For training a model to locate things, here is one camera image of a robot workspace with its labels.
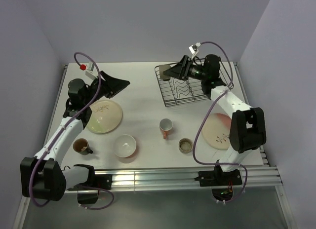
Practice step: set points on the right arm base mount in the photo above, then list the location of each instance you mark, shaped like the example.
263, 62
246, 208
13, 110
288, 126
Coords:
218, 178

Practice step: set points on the pink and cream plate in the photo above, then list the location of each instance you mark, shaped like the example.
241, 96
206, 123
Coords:
216, 131

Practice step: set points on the grey-green ceramic cup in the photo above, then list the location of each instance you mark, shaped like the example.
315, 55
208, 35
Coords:
162, 69

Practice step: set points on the black wire dish rack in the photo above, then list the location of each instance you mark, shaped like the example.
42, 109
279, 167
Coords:
177, 92

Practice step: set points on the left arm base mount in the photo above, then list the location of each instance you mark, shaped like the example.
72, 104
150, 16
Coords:
101, 183

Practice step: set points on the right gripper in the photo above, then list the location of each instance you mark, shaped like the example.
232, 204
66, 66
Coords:
180, 70

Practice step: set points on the small beige speckled cup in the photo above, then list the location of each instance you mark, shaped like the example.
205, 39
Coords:
185, 145

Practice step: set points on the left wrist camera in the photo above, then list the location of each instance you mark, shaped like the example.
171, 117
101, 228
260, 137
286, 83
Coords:
88, 68

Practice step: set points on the green and cream plate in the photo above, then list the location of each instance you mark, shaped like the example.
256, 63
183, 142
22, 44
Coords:
106, 116

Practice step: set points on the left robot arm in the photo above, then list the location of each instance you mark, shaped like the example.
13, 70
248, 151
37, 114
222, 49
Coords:
41, 175

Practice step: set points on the white bowl orange outside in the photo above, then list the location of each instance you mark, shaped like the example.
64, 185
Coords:
124, 146

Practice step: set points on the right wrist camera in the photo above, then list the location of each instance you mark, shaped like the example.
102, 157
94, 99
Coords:
194, 49

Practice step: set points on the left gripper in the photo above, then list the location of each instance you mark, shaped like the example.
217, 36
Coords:
115, 85

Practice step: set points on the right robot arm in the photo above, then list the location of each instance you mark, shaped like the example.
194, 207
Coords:
247, 131

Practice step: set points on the aluminium frame rail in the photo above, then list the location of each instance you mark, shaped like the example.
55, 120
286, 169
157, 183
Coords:
184, 179

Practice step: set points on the orange mug white inside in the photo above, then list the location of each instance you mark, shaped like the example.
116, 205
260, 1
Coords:
165, 126

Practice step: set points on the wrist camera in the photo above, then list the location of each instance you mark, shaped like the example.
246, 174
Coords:
194, 49
88, 68

